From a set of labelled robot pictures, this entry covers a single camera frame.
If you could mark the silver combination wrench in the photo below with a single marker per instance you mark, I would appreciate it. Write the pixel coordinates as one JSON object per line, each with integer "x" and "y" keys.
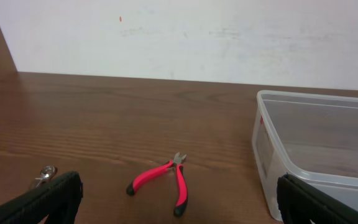
{"x": 46, "y": 175}

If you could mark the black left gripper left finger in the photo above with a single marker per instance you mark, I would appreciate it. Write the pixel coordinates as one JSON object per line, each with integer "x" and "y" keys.
{"x": 54, "y": 202}

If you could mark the clear plastic container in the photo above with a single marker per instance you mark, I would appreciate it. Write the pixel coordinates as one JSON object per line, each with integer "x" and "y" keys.
{"x": 313, "y": 137}

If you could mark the red handled cutting pliers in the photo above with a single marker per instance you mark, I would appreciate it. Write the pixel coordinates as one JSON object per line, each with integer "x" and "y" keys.
{"x": 175, "y": 164}

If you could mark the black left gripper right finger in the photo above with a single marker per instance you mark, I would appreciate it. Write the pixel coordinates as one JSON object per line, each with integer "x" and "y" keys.
{"x": 301, "y": 203}

